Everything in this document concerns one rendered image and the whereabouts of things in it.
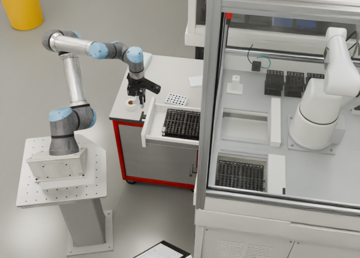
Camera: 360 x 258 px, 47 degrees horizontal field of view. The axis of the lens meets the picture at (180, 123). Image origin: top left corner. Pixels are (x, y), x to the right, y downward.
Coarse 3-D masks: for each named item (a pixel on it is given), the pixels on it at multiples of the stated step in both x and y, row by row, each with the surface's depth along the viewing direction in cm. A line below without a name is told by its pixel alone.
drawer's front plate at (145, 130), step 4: (152, 100) 233; (152, 104) 231; (148, 108) 229; (152, 108) 231; (148, 112) 227; (152, 112) 232; (148, 116) 225; (152, 116) 234; (148, 120) 224; (144, 124) 221; (148, 124) 225; (144, 128) 219; (148, 128) 227; (144, 132) 217; (148, 132) 228; (144, 136) 217; (144, 140) 220; (144, 144) 222
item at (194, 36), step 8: (192, 0) 261; (192, 8) 265; (192, 16) 269; (192, 24) 274; (192, 32) 278; (200, 32) 277; (192, 40) 283; (200, 40) 282; (200, 48) 290; (200, 56) 296
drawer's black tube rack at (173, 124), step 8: (176, 112) 231; (184, 112) 231; (168, 120) 226; (176, 120) 230; (184, 120) 226; (192, 120) 226; (168, 128) 222; (176, 128) 222; (184, 128) 222; (192, 128) 227; (168, 136) 223; (176, 136) 223; (184, 136) 223; (192, 136) 222
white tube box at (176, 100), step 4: (168, 96) 254; (176, 96) 256; (180, 96) 254; (184, 96) 254; (168, 100) 252; (172, 100) 252; (176, 100) 252; (180, 100) 252; (172, 104) 250; (176, 104) 249; (180, 104) 249; (184, 104) 249
